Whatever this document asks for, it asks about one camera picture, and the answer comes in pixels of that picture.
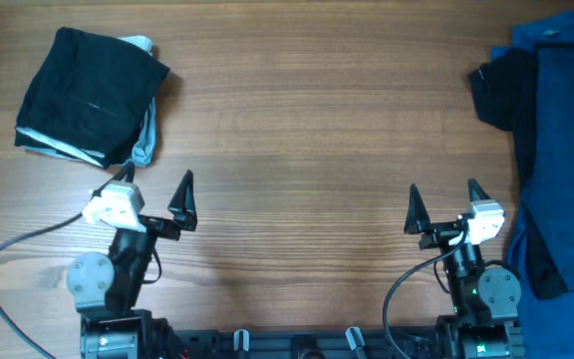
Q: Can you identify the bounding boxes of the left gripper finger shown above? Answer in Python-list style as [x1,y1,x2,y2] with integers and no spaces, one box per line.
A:
[167,170,198,231]
[98,162,136,193]

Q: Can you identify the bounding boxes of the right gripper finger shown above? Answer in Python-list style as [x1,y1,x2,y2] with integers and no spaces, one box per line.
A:
[404,183,431,234]
[467,179,490,202]

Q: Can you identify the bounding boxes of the black shorts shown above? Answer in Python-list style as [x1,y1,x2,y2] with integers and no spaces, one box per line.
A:
[15,27,169,169]

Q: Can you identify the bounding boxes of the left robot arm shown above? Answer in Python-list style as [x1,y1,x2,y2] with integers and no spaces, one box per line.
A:
[67,165,197,358]

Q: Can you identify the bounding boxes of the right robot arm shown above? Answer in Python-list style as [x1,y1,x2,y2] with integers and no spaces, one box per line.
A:
[404,179,524,358]

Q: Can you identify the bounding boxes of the folded light blue jeans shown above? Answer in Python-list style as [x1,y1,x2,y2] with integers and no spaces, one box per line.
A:
[22,34,158,170]

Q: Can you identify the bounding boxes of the blue garment pile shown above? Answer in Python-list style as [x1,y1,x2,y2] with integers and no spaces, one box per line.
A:
[490,12,574,358]

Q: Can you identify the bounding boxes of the right black cable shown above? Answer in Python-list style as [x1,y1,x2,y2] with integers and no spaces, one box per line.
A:
[382,228,470,359]

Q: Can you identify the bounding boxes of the black cable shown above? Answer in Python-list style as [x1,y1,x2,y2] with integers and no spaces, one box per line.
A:
[0,211,87,359]
[382,228,470,359]

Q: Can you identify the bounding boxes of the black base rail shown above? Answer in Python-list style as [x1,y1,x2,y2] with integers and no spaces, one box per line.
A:
[81,326,526,359]

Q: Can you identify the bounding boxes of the left black cable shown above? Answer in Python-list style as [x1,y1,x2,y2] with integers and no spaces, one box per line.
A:
[0,211,87,359]

